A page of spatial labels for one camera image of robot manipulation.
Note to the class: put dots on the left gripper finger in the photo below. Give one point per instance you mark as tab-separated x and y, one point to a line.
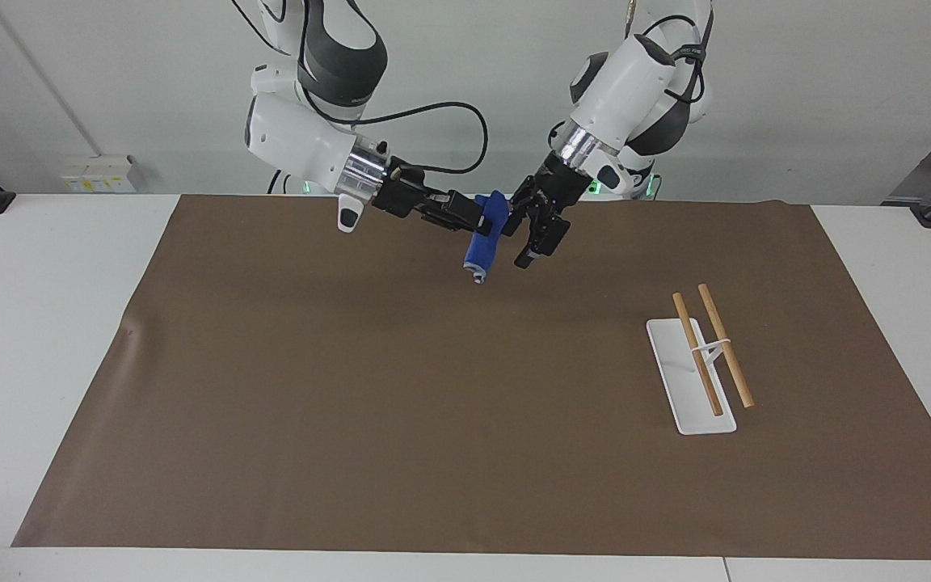
521	218
549	234

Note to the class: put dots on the white wall socket box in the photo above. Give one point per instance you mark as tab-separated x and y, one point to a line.
102	174

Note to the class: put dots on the white towel rack wooden bars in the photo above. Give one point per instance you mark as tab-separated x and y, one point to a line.
688	380

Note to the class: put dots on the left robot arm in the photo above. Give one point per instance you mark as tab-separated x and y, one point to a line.
627	81

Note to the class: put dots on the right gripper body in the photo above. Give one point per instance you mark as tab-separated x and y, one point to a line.
410	194

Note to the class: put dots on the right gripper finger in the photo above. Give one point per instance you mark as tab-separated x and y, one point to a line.
453	222
459	202

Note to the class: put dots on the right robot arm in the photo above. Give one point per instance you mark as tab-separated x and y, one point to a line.
296	133

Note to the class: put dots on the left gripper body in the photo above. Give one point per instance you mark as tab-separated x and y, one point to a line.
553	187

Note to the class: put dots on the blue towel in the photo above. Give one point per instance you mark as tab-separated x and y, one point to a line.
483	246

